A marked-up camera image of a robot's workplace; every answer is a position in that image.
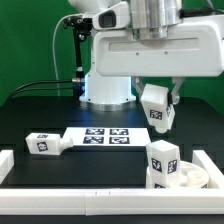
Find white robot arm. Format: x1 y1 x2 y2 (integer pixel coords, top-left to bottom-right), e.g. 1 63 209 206
68 0 224 108

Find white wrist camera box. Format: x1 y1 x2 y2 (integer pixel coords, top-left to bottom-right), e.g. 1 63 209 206
92 0 131 30

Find black camera stand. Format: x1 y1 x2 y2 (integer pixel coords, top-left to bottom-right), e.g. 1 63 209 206
64 15 93 95

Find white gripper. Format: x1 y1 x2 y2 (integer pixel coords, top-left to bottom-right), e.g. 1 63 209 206
93 15 224 105

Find white front fence rail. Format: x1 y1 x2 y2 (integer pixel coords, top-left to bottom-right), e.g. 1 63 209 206
0 189 224 216

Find grey camera cable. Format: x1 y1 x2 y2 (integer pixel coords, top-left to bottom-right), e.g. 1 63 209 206
52 13 81 98

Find white marker board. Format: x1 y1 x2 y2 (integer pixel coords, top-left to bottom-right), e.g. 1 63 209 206
63 127 151 146

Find black cables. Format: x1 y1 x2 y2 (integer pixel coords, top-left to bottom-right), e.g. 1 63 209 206
8 79 84 100

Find white left fence rail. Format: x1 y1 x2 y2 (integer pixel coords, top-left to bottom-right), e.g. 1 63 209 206
0 150 14 185

